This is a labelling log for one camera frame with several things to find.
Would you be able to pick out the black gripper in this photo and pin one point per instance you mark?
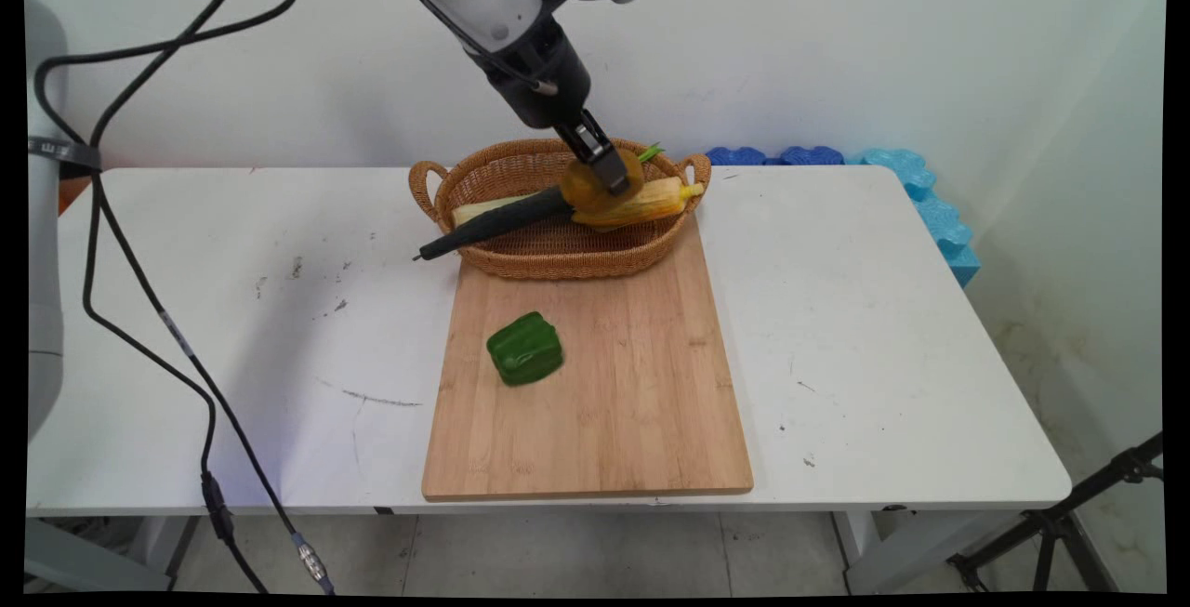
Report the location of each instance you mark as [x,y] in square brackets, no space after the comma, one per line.
[544,77]

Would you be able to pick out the brown-yellow potato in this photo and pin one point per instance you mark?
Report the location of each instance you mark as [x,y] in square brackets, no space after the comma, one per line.
[584,191]

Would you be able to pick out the yellow toy corn cob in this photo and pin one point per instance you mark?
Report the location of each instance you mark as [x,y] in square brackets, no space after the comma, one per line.
[662,201]

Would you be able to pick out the woven wicker basket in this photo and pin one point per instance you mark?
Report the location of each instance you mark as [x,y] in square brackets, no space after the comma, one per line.
[558,256]

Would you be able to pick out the pale toy leek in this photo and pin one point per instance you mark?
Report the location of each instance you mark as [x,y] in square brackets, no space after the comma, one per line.
[476,212]

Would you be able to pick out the dark blue foam mat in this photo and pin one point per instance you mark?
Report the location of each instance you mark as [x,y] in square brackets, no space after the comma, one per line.
[734,156]
[811,155]

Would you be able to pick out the green toy bell pepper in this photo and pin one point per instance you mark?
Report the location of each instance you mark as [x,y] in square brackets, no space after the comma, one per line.
[525,349]

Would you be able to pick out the wooden cutting board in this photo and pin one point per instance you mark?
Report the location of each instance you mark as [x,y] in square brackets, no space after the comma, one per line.
[595,421]

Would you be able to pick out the light blue foam mat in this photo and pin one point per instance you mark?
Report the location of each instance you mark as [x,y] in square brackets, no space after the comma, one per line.
[939,217]

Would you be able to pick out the white table leg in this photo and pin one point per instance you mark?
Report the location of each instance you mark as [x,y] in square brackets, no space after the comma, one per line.
[902,551]
[93,560]

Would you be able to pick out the orange box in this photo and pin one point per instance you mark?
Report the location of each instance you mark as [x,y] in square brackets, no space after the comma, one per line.
[72,198]

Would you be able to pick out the black tripod stand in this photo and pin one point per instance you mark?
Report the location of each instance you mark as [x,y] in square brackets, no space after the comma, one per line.
[1055,521]

